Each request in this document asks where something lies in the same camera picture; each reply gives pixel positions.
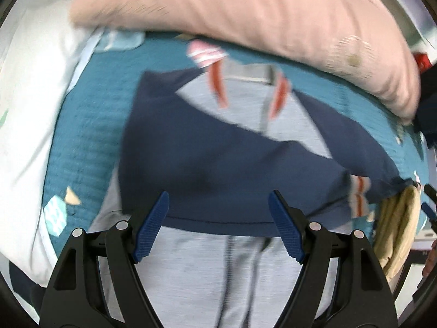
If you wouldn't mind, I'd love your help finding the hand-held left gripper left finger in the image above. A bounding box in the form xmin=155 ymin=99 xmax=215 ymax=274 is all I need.
xmin=39 ymin=191 xmax=170 ymax=328

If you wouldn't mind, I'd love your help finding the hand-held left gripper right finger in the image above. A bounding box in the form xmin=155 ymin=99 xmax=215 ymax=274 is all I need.
xmin=268 ymin=190 xmax=400 ymax=328

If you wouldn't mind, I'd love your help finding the grey and navy sweatshirt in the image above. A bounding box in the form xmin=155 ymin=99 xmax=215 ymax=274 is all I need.
xmin=89 ymin=60 xmax=414 ymax=328

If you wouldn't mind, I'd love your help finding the beige cloth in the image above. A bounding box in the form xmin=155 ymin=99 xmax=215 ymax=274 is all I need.
xmin=374 ymin=186 xmax=422 ymax=279

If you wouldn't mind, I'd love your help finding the dark cloth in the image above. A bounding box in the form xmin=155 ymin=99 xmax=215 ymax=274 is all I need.
xmin=413 ymin=72 xmax=437 ymax=149

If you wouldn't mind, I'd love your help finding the teal quilted blanket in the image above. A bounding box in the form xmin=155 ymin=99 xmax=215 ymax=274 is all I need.
xmin=41 ymin=31 xmax=431 ymax=247

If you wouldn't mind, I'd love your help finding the small red object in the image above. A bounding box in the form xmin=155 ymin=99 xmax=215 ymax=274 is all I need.
xmin=413 ymin=51 xmax=433 ymax=73

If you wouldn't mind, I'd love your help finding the white pillow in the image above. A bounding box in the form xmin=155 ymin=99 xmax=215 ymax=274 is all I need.
xmin=0 ymin=0 xmax=103 ymax=288

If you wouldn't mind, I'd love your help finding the pink pillow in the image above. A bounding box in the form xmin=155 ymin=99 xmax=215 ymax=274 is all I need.
xmin=68 ymin=0 xmax=422 ymax=125

